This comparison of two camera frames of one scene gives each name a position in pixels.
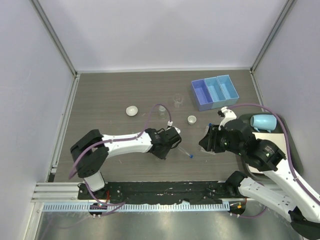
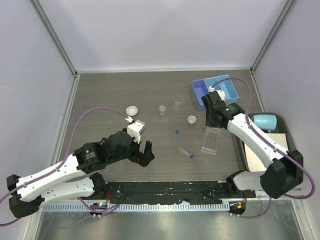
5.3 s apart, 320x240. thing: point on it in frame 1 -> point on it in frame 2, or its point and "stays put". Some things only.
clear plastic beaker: [178, 99] stays put
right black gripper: [209, 142] -> [208, 123]
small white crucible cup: [191, 119] stays put
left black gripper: [163, 155] -> [143, 159]
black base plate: [193, 190] stays put
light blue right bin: [228, 89] stays put
